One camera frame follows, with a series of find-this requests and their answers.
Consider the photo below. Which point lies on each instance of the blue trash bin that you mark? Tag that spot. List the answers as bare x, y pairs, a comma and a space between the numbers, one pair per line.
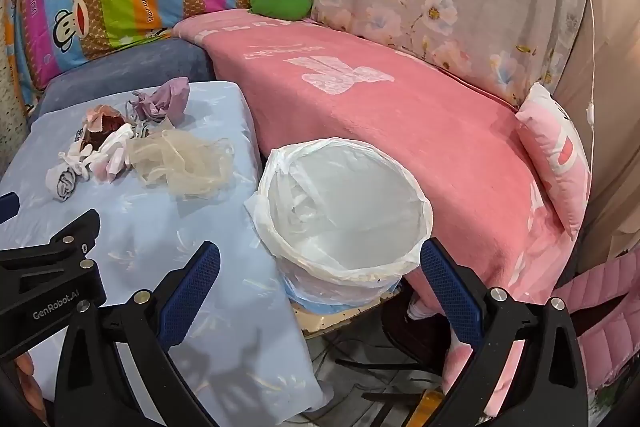
340, 294

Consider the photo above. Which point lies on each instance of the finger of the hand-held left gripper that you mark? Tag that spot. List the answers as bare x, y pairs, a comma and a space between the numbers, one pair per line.
60, 247
7, 208

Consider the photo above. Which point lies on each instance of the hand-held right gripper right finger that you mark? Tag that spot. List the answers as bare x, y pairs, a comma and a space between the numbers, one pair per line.
450, 294

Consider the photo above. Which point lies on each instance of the white sock bundle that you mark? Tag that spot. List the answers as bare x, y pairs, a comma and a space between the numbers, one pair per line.
107, 147

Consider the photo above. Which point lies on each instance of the dark red scrunchie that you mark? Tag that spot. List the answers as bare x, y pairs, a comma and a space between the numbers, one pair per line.
102, 130

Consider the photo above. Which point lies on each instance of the pink quilted chair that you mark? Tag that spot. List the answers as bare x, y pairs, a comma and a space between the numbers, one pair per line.
607, 307

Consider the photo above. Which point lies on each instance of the beige sock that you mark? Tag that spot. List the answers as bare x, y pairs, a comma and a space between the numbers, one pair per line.
101, 113

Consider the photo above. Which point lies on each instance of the blue-grey cushion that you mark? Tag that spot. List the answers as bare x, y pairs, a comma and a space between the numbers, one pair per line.
135, 67

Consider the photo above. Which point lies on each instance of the pink pillow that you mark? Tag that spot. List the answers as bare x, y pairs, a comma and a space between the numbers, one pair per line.
555, 152

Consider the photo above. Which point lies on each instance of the pink blanket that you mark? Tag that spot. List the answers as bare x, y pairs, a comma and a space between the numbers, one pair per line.
400, 132

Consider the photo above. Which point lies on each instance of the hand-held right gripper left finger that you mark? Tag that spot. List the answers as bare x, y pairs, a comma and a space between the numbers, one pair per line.
192, 292

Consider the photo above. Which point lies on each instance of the beige mesh cloth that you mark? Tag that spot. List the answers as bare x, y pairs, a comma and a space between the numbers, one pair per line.
190, 167

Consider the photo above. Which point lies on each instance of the grey white crumpled sock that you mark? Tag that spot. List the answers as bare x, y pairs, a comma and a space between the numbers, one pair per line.
64, 184

